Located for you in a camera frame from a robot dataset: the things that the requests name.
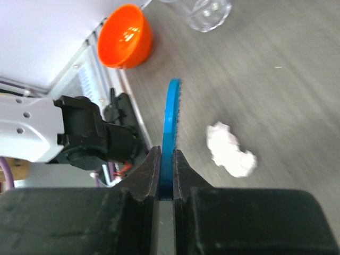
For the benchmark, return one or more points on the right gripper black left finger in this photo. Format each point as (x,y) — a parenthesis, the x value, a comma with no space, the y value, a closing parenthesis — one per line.
(137,232)

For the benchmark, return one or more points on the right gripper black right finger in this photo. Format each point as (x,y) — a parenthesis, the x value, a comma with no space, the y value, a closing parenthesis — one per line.
(184,179)

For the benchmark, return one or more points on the orange plastic bowl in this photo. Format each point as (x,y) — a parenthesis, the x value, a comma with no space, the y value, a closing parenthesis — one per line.
(125,40)

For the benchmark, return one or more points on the paper scrap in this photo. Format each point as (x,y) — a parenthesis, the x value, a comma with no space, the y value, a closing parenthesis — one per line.
(226,151)

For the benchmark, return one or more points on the clear plastic cup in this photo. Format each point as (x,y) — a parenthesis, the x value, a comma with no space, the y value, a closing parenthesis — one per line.
(201,15)

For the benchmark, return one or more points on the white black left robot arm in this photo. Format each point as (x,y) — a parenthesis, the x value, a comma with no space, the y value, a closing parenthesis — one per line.
(64,131)

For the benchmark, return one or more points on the blue hand brush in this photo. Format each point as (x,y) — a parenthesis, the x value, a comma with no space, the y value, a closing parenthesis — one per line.
(171,113)

